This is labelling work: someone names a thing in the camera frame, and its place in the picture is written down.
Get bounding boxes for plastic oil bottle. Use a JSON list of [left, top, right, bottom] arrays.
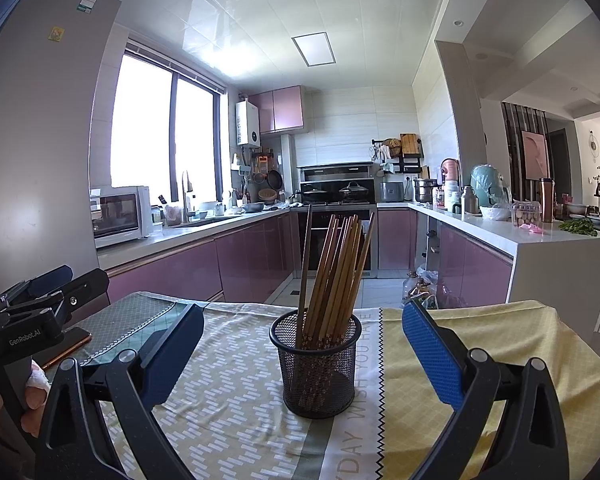
[[402, 270, 423, 306]]

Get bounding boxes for ceiling light panel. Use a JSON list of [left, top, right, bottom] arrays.
[[291, 32, 338, 67]]

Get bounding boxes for green leafy vegetables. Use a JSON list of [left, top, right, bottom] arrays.
[[559, 219, 598, 237]]

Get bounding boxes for smartphone with orange case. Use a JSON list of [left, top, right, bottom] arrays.
[[40, 327, 93, 368]]

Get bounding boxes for black wall rack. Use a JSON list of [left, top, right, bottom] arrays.
[[370, 137, 423, 173]]

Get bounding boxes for pink wall cabinets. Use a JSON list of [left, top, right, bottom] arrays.
[[250, 86, 308, 135]]

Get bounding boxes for grey refrigerator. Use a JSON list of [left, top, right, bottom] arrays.
[[0, 0, 123, 281]]

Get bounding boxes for white microwave oven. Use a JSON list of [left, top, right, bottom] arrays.
[[89, 186, 155, 250]]

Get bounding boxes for black range hood stove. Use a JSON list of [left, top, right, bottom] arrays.
[[296, 161, 376, 206]]

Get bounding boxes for patchwork printed tablecloth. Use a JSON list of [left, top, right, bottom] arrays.
[[62, 290, 600, 480]]

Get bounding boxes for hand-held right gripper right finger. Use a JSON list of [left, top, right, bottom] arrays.
[[401, 299, 571, 480]]

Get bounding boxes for pink wall picture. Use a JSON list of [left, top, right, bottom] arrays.
[[521, 130, 551, 181]]

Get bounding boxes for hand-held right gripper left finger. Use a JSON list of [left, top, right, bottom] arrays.
[[34, 302, 206, 480]]

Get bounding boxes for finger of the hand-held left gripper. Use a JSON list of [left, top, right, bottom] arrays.
[[0, 264, 74, 314], [0, 268, 111, 331]]

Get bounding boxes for black mesh holder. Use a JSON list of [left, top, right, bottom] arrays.
[[270, 310, 361, 418]]

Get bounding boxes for dark slatted room divider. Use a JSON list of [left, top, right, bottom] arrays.
[[501, 101, 551, 196]]

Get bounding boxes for built-in black oven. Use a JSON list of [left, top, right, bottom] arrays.
[[291, 205, 378, 278]]

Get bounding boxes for bunch of wooden chopsticks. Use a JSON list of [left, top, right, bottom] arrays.
[[295, 204, 376, 351]]

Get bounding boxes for white kitchen countertop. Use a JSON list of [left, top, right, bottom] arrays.
[[96, 200, 600, 333]]

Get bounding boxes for steel sink faucet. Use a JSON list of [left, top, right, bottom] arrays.
[[180, 170, 196, 223]]

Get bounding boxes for person's left hand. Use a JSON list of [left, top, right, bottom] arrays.
[[0, 362, 52, 431]]

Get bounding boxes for plastic bag of greens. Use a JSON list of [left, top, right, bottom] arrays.
[[415, 267, 438, 306]]

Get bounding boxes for steel stockpot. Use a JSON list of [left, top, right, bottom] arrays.
[[413, 178, 438, 204]]

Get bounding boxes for clear plastic food container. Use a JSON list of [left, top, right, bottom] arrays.
[[511, 201, 542, 228]]

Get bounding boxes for copper tumbler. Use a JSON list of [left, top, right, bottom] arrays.
[[539, 177, 556, 223]]

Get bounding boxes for pink base cabinets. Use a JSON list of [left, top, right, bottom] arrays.
[[376, 208, 418, 272], [105, 210, 301, 306], [432, 222, 516, 308]]

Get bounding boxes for white gas water heater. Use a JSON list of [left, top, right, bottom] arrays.
[[235, 100, 261, 147]]

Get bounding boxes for kitchen window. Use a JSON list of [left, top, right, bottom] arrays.
[[110, 45, 228, 198]]

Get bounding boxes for teal covered appliance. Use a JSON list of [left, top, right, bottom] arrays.
[[470, 164, 511, 208]]

